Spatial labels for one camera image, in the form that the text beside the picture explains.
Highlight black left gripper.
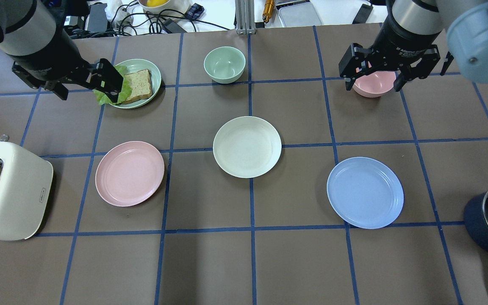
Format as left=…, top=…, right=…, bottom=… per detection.
left=12, top=58, right=123, bottom=102

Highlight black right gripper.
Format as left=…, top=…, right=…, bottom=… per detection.
left=339, top=43, right=455, bottom=92

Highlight pink plate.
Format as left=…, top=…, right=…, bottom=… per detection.
left=95, top=141, right=165, bottom=207

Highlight blue plate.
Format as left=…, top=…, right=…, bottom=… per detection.
left=327, top=157, right=405, bottom=229

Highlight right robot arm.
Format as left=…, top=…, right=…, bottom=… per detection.
left=338, top=0, right=488, bottom=92

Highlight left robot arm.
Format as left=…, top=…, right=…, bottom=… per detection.
left=0, top=0, right=124, bottom=104

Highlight pink bowl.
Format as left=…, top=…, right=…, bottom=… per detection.
left=352, top=71, right=397, bottom=98

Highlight green lettuce leaf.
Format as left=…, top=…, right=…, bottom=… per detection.
left=93, top=64, right=132, bottom=105

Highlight green plate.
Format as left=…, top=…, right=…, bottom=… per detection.
left=113, top=58, right=161, bottom=109

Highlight bread slice on plate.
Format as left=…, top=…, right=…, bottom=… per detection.
left=122, top=68, right=153, bottom=104

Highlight grey metal tray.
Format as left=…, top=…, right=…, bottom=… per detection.
left=275, top=0, right=323, bottom=28

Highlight white bowl with yellow fruit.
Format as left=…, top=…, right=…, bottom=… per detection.
left=138, top=0, right=191, bottom=16

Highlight white toaster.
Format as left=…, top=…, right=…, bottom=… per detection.
left=0, top=141, right=54, bottom=241

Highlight green bowl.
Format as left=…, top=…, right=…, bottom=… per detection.
left=203, top=46, right=247, bottom=84

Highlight cream plate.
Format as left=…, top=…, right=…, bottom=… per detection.
left=212, top=116, right=282, bottom=178

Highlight black cables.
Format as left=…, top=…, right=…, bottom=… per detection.
left=64, top=0, right=232, bottom=39

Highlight orange tool handle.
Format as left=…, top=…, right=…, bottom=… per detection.
left=262, top=0, right=275, bottom=24

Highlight aluminium frame post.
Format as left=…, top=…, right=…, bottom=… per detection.
left=235, top=0, right=256, bottom=35

